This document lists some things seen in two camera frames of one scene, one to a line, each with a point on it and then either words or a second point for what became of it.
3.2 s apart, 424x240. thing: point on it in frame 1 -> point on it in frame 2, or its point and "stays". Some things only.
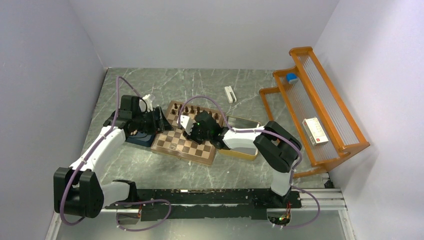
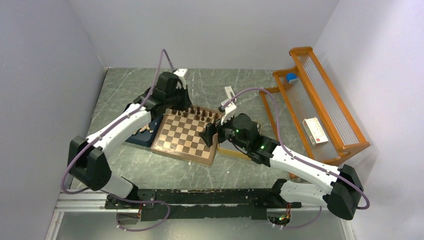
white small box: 315,131 stays
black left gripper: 159,125 -> 186,103
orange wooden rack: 325,129 stays
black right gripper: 191,137 -> 211,129
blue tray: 142,139 stays
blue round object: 291,76 stays
